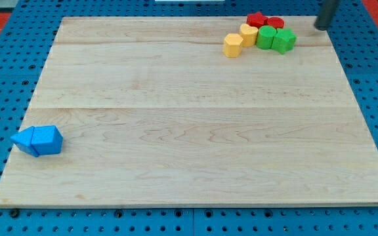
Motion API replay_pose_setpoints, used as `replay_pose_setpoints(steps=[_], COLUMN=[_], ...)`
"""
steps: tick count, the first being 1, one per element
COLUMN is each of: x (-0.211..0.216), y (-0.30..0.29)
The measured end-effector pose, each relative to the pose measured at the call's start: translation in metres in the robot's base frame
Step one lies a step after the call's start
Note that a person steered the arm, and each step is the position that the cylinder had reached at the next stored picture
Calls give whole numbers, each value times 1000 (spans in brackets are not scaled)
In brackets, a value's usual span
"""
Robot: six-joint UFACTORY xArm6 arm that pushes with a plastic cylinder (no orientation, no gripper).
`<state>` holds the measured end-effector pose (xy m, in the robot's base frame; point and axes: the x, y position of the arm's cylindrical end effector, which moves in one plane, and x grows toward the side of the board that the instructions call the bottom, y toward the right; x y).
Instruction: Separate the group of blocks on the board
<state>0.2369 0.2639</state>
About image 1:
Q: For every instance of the wooden board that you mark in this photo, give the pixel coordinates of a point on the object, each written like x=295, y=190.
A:
x=154, y=115

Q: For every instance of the yellow hexagon block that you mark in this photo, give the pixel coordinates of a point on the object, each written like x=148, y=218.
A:
x=232, y=46

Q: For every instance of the yellow heart block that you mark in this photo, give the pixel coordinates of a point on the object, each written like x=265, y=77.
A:
x=249, y=35

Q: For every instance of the green cylinder block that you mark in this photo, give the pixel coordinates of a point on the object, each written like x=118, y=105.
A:
x=265, y=37

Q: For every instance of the red star block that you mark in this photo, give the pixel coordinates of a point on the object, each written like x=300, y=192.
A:
x=256, y=19

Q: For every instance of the green star block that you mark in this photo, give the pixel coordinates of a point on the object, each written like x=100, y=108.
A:
x=284, y=40

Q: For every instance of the red cylinder block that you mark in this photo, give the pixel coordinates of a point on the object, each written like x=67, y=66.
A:
x=275, y=22

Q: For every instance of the blue pentagon block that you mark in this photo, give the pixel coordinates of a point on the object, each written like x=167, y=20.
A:
x=46, y=140

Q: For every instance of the blue triangle block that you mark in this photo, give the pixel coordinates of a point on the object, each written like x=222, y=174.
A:
x=23, y=141

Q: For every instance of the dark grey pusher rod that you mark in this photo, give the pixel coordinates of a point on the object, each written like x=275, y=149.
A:
x=326, y=14

